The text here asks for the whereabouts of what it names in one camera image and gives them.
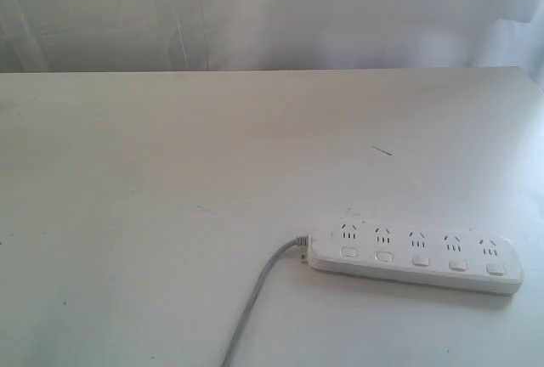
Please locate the white five-outlet power strip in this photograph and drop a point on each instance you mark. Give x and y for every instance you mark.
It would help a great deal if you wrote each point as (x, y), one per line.
(468, 262)

